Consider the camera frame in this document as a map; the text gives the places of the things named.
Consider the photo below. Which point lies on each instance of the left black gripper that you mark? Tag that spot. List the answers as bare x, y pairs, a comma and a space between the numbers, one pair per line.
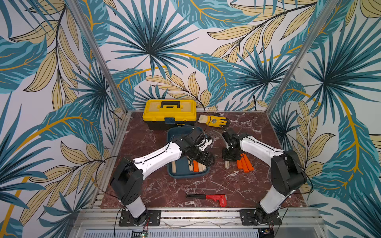
203, 159

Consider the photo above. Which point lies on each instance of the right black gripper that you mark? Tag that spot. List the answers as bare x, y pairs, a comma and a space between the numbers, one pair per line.
229, 153

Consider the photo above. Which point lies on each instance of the teal plastic tray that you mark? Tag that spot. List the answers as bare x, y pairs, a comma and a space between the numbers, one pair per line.
182, 164

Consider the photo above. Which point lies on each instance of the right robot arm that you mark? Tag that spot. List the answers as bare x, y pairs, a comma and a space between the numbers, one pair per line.
287, 175

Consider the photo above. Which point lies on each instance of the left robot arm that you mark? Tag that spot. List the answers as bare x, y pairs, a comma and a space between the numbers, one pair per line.
129, 175

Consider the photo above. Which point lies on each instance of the yellow work glove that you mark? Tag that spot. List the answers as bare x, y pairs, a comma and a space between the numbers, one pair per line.
213, 121

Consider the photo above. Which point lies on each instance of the red black pipe wrench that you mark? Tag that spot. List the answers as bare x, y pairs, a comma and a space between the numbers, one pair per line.
221, 199

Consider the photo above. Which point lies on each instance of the yellow black toolbox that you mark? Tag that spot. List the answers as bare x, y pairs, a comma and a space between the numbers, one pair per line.
164, 114

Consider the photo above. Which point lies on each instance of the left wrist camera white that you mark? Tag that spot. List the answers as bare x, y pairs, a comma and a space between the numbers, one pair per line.
206, 141

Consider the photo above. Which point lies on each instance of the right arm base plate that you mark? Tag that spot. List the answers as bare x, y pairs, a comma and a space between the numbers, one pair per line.
257, 217

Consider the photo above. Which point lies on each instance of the aluminium front rail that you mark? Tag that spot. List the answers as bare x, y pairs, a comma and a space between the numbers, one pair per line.
171, 218

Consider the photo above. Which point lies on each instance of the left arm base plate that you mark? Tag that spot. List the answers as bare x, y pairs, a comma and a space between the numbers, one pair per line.
149, 217

